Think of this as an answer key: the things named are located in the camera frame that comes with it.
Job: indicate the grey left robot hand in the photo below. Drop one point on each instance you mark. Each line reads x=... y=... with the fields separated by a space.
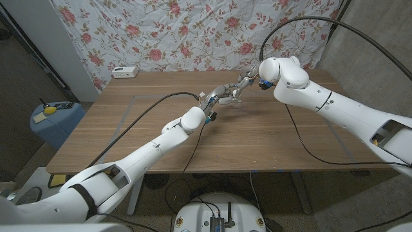
x=217 y=94

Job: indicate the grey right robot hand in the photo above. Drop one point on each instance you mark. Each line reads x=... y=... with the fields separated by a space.
x=248 y=75

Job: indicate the clear plastic medicine bottle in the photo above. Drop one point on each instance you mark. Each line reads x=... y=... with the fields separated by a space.
x=237 y=103

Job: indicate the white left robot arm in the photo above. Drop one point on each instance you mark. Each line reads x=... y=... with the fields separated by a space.
x=145 y=158

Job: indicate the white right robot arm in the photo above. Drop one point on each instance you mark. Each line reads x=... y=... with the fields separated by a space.
x=338 y=106

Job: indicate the floral backdrop cloth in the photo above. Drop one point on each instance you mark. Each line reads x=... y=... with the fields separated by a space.
x=199 y=38

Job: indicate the white power strip box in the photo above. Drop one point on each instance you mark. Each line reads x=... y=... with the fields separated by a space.
x=125 y=72

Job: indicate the black backdrop stand pole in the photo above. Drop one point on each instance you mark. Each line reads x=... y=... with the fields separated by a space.
x=336 y=22

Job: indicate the white robot torso base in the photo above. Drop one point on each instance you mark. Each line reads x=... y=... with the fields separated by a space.
x=193 y=216

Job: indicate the grey table leg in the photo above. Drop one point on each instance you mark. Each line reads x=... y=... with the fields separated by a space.
x=302 y=193

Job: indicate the black router with antenna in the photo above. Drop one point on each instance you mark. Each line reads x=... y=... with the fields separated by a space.
x=216 y=224

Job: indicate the white table leg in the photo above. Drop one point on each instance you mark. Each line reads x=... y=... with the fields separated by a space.
x=135 y=199

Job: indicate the black flat device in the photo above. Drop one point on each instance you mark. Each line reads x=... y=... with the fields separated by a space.
x=64 y=105

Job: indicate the blue round stool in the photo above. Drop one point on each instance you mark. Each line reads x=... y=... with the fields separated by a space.
x=58 y=125

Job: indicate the yellow rounded object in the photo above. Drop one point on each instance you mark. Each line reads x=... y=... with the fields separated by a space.
x=50 y=110

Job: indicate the pale yellow sticky note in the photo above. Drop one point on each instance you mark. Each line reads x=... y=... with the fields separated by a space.
x=40 y=118

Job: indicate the yellow and black board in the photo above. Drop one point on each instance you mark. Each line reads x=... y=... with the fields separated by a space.
x=58 y=180

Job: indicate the dark round floor plate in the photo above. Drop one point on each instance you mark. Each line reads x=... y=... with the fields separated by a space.
x=27 y=197

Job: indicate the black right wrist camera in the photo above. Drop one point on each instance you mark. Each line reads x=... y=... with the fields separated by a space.
x=265 y=84

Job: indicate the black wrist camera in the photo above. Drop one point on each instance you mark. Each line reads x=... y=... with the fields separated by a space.
x=265 y=84
x=211 y=116

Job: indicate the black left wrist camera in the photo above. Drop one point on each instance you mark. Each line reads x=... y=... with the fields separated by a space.
x=211 y=116

